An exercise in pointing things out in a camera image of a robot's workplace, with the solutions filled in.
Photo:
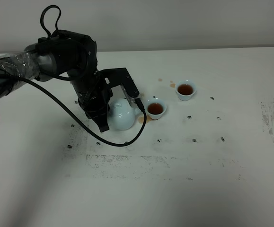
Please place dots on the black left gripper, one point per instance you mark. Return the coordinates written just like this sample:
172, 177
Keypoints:
93, 97

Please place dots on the light blue porcelain teapot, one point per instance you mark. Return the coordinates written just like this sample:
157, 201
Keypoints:
121, 115

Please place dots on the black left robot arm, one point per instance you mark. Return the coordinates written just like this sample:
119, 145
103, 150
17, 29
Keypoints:
66, 56

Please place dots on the near light blue teacup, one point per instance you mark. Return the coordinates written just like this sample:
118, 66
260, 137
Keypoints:
155, 108

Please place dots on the light blue teacup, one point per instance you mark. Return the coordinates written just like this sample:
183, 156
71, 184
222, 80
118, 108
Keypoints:
185, 90
155, 108

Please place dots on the far light blue teacup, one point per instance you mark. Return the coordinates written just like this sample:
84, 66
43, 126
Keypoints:
185, 90

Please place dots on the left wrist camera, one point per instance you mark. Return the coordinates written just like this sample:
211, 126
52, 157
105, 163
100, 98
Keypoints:
121, 77

